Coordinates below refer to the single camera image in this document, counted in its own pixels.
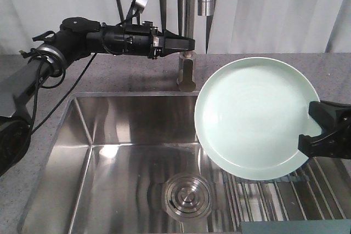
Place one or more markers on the stainless steel sink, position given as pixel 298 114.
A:
pixel 109 159

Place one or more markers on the sink drain strainer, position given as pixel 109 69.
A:
pixel 187 196

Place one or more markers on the teal roll-up drying rack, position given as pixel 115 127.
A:
pixel 313 199

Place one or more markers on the white pleated curtain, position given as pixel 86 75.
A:
pixel 237 26

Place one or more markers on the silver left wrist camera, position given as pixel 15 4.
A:
pixel 138 6

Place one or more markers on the stainless steel faucet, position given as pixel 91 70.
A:
pixel 187 10

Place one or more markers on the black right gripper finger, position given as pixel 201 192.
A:
pixel 331 116
pixel 332 144

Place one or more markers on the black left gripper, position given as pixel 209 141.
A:
pixel 143 40

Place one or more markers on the mint green round plate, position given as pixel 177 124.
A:
pixel 249 115

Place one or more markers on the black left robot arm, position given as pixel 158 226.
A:
pixel 77 38

